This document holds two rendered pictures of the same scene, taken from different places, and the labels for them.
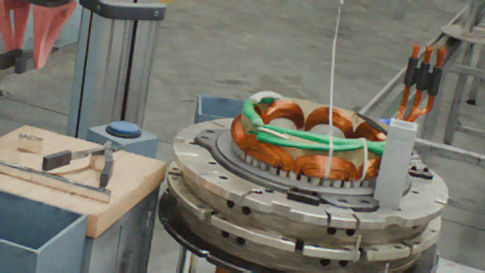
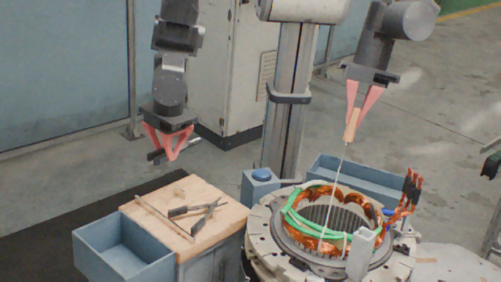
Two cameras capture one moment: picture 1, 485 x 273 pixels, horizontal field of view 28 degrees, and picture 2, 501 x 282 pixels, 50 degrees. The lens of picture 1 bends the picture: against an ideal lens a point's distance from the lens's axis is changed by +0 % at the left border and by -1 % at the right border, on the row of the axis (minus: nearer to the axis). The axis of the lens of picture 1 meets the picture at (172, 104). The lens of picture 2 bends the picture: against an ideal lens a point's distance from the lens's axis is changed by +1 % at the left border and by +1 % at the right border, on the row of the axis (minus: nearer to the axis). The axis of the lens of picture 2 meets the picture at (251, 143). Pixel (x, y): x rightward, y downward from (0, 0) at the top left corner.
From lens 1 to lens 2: 49 cm
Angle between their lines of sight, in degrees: 24
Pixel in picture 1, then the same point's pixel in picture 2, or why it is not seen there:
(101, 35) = (271, 110)
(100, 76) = (270, 133)
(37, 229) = (156, 251)
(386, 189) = (351, 269)
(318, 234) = not seen: outside the picture
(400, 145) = (359, 247)
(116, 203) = (200, 244)
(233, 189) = (261, 249)
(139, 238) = (237, 250)
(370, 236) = not seen: outside the picture
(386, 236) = not seen: outside the picture
